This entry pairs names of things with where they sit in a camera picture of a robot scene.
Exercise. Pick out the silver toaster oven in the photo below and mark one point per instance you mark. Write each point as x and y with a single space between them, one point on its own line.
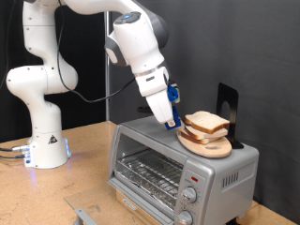
218 187

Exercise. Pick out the metal pole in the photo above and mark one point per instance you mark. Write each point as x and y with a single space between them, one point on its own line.
108 106

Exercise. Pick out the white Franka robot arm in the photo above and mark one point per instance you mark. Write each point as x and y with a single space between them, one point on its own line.
43 125

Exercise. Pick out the silver oven knob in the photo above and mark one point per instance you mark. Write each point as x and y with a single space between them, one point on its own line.
189 194
185 217

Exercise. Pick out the black backdrop curtain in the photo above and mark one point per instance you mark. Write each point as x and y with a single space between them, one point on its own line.
9 47

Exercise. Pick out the oval wooden plate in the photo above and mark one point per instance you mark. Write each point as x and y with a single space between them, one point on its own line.
193 148

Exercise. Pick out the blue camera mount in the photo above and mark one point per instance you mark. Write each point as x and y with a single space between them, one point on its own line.
172 93

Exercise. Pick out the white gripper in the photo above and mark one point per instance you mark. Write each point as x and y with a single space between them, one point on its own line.
156 93

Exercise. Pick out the white bread slice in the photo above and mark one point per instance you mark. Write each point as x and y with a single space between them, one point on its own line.
206 120

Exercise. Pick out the gray backdrop curtain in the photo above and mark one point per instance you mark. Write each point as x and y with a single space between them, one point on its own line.
250 47

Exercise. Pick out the black metal bookend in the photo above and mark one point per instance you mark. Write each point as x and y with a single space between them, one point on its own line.
232 103

